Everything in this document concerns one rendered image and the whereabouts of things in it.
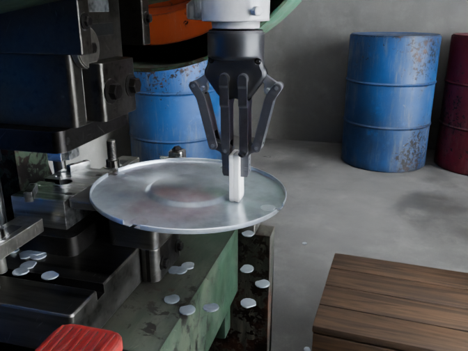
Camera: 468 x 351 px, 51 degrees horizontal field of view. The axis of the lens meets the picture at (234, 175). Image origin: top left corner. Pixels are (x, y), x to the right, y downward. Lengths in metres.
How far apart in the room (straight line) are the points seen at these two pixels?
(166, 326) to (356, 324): 0.63
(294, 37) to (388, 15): 0.70
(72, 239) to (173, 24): 0.51
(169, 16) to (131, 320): 0.62
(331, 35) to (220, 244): 3.20
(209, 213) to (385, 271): 0.86
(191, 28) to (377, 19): 2.99
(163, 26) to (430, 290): 0.93
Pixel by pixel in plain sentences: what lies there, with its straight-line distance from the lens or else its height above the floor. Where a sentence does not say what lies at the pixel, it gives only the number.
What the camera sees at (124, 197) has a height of 0.79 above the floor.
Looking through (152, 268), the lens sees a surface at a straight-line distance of 0.76.
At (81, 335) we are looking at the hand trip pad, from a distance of 0.49.
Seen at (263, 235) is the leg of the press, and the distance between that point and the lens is 0.98.
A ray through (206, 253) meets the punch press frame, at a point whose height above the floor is 0.64.
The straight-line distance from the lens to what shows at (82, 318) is 0.65.
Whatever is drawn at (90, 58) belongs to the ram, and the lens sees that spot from 0.71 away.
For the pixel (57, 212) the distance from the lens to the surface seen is 0.77.
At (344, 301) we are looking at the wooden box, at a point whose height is 0.35.
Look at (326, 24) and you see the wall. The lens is 3.96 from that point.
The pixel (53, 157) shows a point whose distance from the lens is 0.80.
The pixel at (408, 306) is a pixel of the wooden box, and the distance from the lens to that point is 1.32.
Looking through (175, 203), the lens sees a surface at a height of 0.79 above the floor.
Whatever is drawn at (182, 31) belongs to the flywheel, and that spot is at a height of 1.00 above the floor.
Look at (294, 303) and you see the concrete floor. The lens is 1.90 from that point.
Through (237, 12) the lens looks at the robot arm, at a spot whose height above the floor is 1.04.
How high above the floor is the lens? 1.05
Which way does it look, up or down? 19 degrees down
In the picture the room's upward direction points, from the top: straight up
